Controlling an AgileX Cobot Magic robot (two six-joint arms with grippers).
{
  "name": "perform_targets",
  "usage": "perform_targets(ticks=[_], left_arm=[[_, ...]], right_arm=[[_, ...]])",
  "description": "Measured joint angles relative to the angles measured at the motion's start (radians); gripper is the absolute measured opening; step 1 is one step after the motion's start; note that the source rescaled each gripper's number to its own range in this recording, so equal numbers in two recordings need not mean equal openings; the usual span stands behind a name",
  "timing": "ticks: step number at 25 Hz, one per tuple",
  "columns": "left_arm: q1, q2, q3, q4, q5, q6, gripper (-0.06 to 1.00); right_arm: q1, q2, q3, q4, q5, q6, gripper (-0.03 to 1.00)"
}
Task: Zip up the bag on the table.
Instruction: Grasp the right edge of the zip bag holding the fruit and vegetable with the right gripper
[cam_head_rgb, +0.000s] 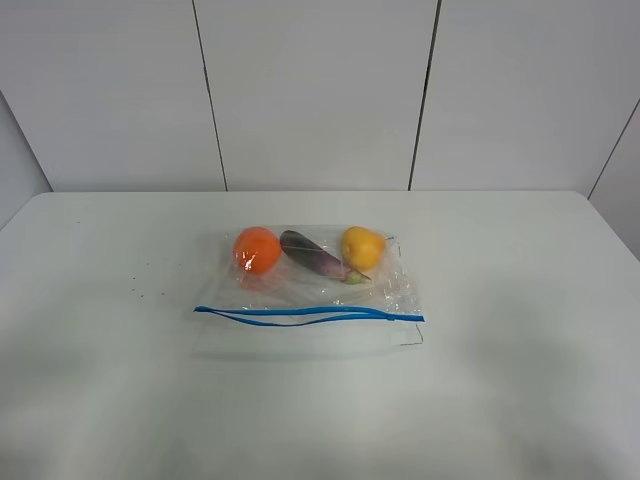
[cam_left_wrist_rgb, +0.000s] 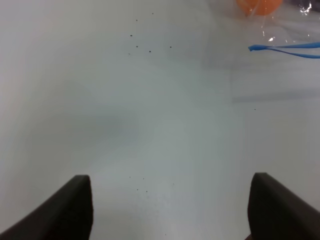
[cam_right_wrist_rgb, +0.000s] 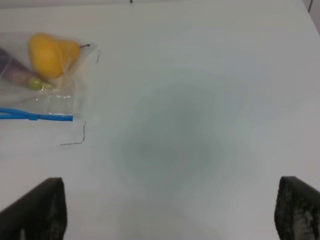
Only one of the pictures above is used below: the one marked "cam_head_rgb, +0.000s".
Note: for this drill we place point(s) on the clear zip bag blue strip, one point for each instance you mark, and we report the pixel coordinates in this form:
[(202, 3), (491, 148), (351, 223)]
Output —
[(292, 313)]

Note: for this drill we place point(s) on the purple eggplant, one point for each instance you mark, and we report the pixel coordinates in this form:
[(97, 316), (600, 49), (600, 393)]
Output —
[(314, 258)]

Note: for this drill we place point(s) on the yellow pear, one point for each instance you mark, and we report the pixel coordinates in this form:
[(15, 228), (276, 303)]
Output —
[(363, 249)]

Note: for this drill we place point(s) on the orange fruit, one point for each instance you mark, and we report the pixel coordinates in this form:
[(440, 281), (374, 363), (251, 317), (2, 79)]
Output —
[(256, 250)]

